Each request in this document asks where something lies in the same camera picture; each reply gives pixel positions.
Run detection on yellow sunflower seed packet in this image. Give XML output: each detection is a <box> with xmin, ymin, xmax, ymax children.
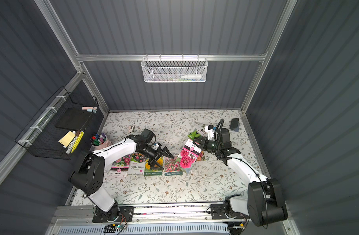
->
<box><xmin>144</xmin><ymin>157</ymin><xmax>164</xmax><ymax>176</ymax></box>

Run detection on red pink field seed packet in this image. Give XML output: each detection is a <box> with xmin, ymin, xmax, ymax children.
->
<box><xmin>164</xmin><ymin>157</ymin><xmax>183</xmax><ymax>176</ymax></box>

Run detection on pink carnation seed packet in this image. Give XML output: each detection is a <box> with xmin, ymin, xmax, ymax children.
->
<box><xmin>175</xmin><ymin>139</ymin><xmax>204</xmax><ymax>174</ymax></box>

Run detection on purple pink flower seed packet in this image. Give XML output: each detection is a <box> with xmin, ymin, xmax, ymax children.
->
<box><xmin>108</xmin><ymin>155</ymin><xmax>131</xmax><ymax>178</ymax></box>

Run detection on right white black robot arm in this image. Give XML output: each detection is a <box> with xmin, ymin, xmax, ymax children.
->
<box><xmin>194</xmin><ymin>128</ymin><xmax>288</xmax><ymax>227</ymax></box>

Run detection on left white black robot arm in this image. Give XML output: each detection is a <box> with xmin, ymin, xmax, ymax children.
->
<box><xmin>69</xmin><ymin>129</ymin><xmax>174</xmax><ymax>215</ymax></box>

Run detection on green leaf seed packet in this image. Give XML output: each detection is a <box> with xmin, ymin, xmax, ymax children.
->
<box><xmin>188</xmin><ymin>131</ymin><xmax>201</xmax><ymax>141</ymax></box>

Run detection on small white pink clip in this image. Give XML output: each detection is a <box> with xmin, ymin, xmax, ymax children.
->
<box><xmin>128</xmin><ymin>125</ymin><xmax>135</xmax><ymax>134</ymax></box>

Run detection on black rectangular eraser block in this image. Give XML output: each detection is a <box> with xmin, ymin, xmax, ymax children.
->
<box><xmin>229</xmin><ymin>118</ymin><xmax>240</xmax><ymax>132</ymax></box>

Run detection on pink marker cup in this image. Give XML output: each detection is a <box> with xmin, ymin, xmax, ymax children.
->
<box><xmin>90</xmin><ymin>133</ymin><xmax>111</xmax><ymax>150</ymax></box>

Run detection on black notebook in basket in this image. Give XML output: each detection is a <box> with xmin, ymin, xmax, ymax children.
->
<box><xmin>55</xmin><ymin>108</ymin><xmax>94</xmax><ymax>131</ymax></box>

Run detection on white bottle in basket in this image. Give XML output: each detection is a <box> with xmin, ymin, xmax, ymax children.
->
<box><xmin>181</xmin><ymin>74</ymin><xmax>202</xmax><ymax>80</ymax></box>

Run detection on yellow sticky note pad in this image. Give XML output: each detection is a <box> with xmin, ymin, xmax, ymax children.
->
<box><xmin>59</xmin><ymin>131</ymin><xmax>76</xmax><ymax>147</ymax></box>

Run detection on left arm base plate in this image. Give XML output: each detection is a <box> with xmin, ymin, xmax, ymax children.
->
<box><xmin>92</xmin><ymin>206</ymin><xmax>135</xmax><ymax>223</ymax></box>

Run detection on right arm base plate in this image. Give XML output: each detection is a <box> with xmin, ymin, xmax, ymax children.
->
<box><xmin>209</xmin><ymin>204</ymin><xmax>250</xmax><ymax>220</ymax></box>

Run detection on white wire mesh basket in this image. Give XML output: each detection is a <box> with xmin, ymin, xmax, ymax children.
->
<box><xmin>141</xmin><ymin>58</ymin><xmax>208</xmax><ymax>83</ymax></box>

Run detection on black wire wall basket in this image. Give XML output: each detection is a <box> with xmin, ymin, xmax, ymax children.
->
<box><xmin>15</xmin><ymin>88</ymin><xmax>99</xmax><ymax>160</ymax></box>

